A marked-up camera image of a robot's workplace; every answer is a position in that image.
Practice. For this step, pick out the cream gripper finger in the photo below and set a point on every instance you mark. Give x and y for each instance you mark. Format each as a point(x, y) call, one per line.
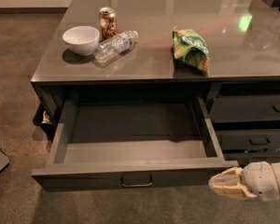
point(237, 192)
point(231, 176)

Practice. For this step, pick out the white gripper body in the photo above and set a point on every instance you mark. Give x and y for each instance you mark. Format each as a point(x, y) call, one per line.
point(258, 180)

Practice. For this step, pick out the dark grey drawer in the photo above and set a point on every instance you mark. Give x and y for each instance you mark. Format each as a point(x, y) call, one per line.
point(127, 146)

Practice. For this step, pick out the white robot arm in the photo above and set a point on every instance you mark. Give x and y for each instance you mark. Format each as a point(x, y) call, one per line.
point(256, 181)

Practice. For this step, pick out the bottom right drawer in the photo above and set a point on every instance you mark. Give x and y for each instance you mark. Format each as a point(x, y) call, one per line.
point(244, 159)

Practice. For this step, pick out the middle right drawer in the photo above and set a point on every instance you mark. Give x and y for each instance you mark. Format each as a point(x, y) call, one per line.
point(249, 139)

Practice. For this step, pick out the top right drawer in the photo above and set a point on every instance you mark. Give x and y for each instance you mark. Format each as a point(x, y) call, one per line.
point(245, 108)

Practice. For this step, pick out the dark grey drawer cabinet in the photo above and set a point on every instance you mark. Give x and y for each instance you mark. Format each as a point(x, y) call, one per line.
point(242, 36)

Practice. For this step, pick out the green snack chip bag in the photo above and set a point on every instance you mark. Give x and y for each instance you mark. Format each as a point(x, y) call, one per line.
point(191, 49)

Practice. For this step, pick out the clear plastic water bottle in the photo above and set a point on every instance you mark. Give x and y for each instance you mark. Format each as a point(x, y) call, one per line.
point(114, 46)

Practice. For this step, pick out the orange soda can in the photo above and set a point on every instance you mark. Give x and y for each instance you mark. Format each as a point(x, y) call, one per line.
point(108, 22)

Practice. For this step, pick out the black bin beside cabinet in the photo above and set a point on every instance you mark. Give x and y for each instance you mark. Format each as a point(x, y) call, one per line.
point(42, 120)

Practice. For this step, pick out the white ceramic bowl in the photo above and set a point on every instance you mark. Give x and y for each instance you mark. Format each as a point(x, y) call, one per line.
point(82, 40)

